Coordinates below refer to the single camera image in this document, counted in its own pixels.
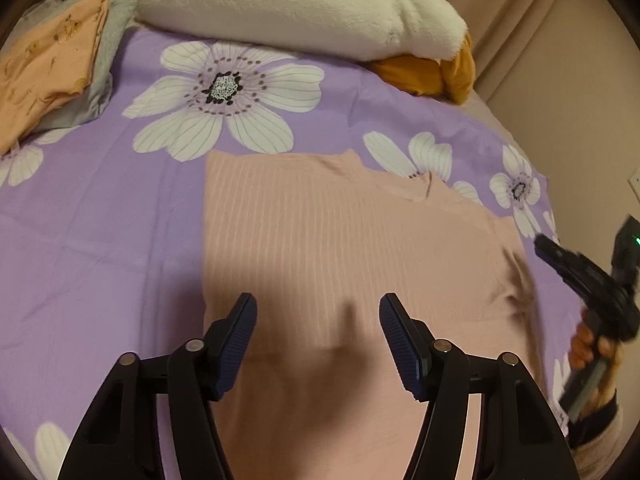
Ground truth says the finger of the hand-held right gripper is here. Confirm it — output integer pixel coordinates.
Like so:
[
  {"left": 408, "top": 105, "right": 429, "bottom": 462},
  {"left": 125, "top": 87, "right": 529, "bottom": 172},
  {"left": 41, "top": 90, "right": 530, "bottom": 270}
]
[{"left": 533, "top": 233, "right": 612, "bottom": 306}]

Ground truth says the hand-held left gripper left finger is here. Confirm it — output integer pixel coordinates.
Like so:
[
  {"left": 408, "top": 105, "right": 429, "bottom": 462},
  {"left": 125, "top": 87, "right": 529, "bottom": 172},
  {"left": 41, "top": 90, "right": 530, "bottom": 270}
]
[{"left": 57, "top": 292, "right": 259, "bottom": 480}]

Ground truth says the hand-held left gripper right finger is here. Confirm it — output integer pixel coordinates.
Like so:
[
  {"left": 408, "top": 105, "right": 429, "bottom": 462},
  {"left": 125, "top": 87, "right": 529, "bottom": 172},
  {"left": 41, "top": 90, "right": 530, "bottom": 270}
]
[{"left": 378, "top": 292, "right": 584, "bottom": 480}]

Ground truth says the pink striped knit top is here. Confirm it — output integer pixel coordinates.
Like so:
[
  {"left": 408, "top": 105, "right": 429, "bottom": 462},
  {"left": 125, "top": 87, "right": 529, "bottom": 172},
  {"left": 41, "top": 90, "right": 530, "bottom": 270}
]
[{"left": 202, "top": 152, "right": 552, "bottom": 480}]

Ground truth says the person's right hand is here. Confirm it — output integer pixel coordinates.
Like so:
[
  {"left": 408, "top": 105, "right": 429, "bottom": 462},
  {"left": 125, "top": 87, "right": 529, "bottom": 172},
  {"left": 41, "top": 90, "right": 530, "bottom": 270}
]
[{"left": 569, "top": 319, "right": 626, "bottom": 413}]

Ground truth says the purple floral bedsheet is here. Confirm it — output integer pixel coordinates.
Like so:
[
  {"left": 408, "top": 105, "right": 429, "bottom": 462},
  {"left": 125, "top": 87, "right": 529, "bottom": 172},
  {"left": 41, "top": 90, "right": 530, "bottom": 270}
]
[{"left": 0, "top": 25, "right": 576, "bottom": 480}]

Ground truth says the mustard yellow plush cloth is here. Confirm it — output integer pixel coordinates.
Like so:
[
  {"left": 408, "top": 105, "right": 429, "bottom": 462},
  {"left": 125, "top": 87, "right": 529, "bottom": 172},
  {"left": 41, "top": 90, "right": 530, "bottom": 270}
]
[{"left": 369, "top": 34, "right": 476, "bottom": 106}]

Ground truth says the beige curtain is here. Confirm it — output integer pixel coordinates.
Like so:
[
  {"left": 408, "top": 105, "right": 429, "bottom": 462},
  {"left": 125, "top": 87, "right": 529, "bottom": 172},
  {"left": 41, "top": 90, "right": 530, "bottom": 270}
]
[{"left": 395, "top": 0, "right": 573, "bottom": 108}]

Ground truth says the grey cloth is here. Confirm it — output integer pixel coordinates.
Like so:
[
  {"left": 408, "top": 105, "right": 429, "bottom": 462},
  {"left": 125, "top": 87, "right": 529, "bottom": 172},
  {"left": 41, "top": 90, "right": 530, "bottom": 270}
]
[{"left": 20, "top": 0, "right": 140, "bottom": 137}]

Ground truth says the orange printed cloth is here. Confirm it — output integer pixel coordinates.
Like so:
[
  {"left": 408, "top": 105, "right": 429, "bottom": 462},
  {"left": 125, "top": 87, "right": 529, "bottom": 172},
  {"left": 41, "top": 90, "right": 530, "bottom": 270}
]
[{"left": 0, "top": 0, "right": 111, "bottom": 157}]

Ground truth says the white plush pillow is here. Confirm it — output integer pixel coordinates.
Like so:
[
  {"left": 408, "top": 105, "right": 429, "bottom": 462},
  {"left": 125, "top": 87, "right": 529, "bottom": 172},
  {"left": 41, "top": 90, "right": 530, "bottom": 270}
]
[{"left": 135, "top": 0, "right": 469, "bottom": 64}]

